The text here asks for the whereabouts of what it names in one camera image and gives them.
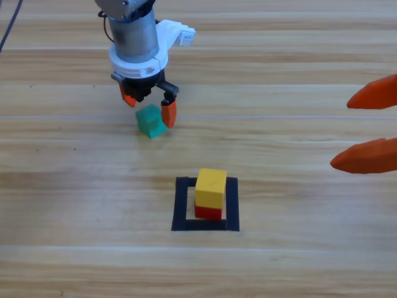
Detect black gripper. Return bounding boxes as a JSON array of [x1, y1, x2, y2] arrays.
[[110, 71, 181, 129]]

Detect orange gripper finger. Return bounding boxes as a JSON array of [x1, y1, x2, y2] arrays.
[[329, 137, 397, 175], [346, 73, 397, 111]]

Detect green wooden block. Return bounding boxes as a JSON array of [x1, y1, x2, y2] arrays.
[[135, 104, 168, 140]]

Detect yellow wooden block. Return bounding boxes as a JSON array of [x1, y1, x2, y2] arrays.
[[194, 168, 227, 209]]

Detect red wooden block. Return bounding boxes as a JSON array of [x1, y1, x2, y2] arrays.
[[194, 200, 223, 221]]

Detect black tape square outline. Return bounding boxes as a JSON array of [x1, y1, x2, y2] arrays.
[[171, 176, 241, 233]]

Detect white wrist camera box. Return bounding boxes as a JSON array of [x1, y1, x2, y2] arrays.
[[179, 28, 197, 48]]

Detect black table cable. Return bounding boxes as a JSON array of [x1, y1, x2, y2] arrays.
[[0, 0, 24, 53]]

